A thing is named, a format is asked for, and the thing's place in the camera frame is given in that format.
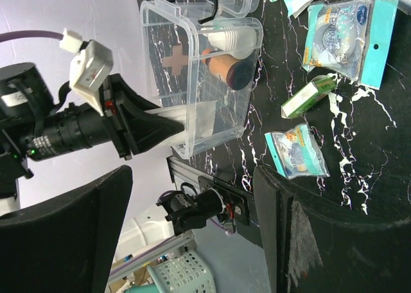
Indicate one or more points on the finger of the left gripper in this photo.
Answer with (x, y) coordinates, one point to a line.
(132, 129)

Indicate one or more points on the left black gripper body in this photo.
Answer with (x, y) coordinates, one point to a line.
(74, 129)

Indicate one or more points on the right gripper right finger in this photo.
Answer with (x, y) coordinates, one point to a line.
(312, 244)

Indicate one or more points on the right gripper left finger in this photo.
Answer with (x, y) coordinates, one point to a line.
(67, 243)

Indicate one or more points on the clear plastic medicine kit box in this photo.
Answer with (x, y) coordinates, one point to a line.
(178, 81)

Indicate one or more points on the brown medicine bottle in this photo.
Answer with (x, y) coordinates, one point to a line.
(235, 73)

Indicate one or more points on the teal tape packet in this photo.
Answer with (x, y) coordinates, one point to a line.
(351, 38)

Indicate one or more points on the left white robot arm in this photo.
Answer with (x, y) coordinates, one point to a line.
(25, 99)

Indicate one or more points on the small green medicine box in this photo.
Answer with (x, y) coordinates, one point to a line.
(307, 97)

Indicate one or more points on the teal packet near front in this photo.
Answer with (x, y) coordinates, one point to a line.
(296, 153)

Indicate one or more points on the mint green plastic basket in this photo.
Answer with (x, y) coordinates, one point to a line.
(185, 273)

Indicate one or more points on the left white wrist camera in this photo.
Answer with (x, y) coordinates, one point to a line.
(90, 66)

